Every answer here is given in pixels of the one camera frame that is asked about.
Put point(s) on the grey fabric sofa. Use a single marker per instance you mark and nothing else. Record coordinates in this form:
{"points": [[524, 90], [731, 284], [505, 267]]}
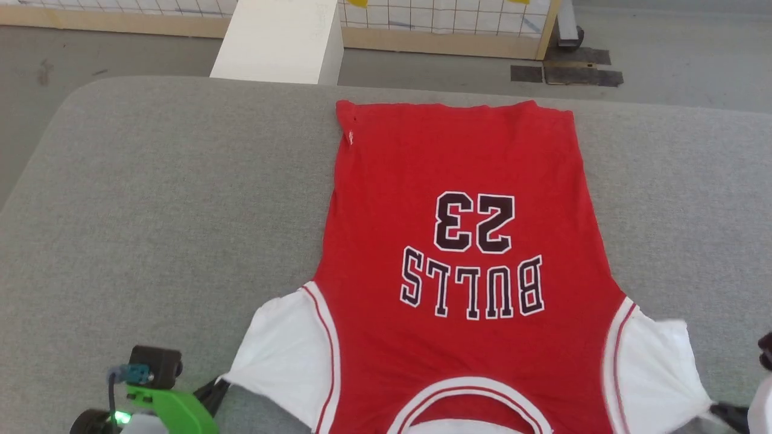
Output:
{"points": [[151, 229]]}

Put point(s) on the white rectangular box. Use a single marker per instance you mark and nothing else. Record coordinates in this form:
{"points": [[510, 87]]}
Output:
{"points": [[280, 42]]}

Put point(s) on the wooden framed grid panel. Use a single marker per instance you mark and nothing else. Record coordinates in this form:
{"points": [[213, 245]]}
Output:
{"points": [[446, 30]]}

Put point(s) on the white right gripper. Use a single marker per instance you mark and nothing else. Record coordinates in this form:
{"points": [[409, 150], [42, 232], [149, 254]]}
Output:
{"points": [[763, 407]]}

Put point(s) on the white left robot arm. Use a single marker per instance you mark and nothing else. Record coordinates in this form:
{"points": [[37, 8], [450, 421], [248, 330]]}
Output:
{"points": [[142, 425]]}

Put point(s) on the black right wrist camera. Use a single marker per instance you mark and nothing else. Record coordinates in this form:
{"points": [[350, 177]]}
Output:
{"points": [[767, 351]]}

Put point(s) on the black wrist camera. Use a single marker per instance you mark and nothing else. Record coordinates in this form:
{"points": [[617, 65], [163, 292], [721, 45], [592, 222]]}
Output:
{"points": [[158, 364], [767, 351]]}

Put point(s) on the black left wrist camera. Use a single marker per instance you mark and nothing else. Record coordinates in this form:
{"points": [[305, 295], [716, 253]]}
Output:
{"points": [[158, 364]]}

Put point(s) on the small black floor patch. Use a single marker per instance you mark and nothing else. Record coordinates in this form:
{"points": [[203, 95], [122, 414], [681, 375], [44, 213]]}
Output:
{"points": [[526, 73]]}

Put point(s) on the grey metal stand leg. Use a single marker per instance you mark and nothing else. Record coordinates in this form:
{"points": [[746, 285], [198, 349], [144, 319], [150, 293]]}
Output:
{"points": [[570, 27]]}

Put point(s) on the red Bulls basketball jersey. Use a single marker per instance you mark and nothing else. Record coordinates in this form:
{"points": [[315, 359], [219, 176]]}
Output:
{"points": [[458, 337]]}

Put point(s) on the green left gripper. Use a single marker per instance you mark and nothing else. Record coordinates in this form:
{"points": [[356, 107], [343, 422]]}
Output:
{"points": [[175, 410]]}

